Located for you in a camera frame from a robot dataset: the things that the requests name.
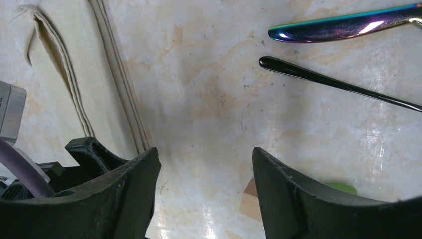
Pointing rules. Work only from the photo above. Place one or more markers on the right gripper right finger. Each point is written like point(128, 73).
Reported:
point(296, 206)

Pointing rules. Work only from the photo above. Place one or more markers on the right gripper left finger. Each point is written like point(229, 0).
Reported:
point(116, 205)

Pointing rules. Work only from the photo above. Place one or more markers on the black utensil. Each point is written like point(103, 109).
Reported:
point(286, 68)

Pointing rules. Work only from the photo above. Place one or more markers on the beige cloth napkin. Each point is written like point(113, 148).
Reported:
point(66, 55)

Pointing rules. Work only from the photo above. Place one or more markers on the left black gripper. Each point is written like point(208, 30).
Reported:
point(50, 178)

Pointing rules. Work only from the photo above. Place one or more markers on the small cork piece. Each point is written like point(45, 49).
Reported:
point(249, 205)

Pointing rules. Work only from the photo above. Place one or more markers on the iridescent purple utensil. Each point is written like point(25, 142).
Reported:
point(346, 26)

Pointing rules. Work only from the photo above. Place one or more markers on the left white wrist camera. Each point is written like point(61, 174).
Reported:
point(12, 102)

